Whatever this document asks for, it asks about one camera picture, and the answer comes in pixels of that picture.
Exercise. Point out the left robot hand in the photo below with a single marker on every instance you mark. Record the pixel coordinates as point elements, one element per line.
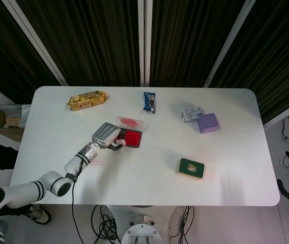
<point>105,134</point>

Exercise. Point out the grey round robot base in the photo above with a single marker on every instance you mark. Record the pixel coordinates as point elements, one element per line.
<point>141,232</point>

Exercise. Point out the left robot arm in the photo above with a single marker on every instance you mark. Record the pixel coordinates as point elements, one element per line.
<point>45,185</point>

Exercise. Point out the red box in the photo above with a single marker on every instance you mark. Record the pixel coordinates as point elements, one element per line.
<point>133,138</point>

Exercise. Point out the gold snack package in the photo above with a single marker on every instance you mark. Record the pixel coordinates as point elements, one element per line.
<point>87,100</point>

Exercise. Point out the blue snack packet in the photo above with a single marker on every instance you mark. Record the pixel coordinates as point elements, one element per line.
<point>149,102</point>

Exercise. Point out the green gold box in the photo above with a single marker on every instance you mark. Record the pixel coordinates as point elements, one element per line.
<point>190,168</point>

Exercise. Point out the dark pleated curtain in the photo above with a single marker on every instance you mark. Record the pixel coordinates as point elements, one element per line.
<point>4,56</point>
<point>190,40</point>
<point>88,40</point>
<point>274,56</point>

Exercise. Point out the purple cube box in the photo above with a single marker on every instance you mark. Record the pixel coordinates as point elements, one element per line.
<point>208,123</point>

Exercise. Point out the black white sneaker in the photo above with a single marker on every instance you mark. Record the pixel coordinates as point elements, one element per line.
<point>39,214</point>

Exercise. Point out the white frame post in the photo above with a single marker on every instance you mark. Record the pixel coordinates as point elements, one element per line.
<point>228,45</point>
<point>35,42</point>
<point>145,43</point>

